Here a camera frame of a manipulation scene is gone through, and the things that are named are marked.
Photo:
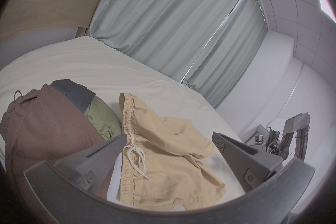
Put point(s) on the dark grey garment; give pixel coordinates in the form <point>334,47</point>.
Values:
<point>76,95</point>

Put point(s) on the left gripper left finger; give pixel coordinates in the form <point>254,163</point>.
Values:
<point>94,165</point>

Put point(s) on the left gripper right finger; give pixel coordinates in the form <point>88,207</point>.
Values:
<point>244,162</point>

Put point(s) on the blue-green curtain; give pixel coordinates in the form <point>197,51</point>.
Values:
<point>157,7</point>
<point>231,60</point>

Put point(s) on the green garment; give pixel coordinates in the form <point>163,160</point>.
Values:
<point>105,118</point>

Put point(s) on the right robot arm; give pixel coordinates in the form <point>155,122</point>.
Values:
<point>284,146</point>

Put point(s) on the beige shorts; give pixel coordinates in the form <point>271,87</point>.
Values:
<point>170,139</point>

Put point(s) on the brown shorts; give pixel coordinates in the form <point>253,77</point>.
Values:
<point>47,123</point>

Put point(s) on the bed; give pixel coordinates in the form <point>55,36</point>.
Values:
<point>105,65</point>

